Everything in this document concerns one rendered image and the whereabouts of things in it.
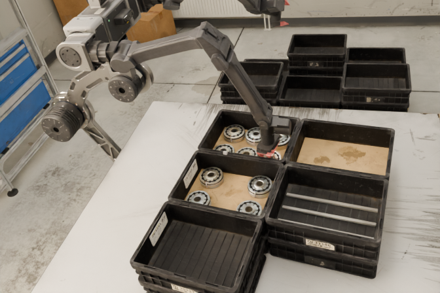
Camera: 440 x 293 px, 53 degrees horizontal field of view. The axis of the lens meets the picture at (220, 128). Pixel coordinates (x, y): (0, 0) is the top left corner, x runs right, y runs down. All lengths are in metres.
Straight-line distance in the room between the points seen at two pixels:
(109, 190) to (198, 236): 0.66
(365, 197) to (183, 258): 0.74
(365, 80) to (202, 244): 1.78
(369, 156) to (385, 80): 1.16
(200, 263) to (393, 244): 0.74
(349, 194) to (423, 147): 0.57
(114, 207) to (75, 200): 1.21
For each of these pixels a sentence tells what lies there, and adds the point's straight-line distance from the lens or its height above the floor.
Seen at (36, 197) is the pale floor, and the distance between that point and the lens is 3.50.
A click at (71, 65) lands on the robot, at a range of 1.77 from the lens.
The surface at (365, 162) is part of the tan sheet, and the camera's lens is 1.95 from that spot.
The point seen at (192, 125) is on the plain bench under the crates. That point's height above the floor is 0.70.
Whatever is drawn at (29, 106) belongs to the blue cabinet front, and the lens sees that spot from 3.69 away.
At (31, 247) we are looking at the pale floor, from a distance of 3.19.
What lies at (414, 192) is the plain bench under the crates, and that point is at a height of 0.70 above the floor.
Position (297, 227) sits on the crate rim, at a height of 0.93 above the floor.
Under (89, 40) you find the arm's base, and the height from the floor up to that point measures 1.50.
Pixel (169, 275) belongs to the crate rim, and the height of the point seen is 0.93.
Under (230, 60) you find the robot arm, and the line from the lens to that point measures 1.49.
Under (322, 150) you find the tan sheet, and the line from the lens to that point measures 2.00.
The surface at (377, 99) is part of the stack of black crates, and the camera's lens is 2.84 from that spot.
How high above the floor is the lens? 2.18
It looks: 38 degrees down
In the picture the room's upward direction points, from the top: 11 degrees counter-clockwise
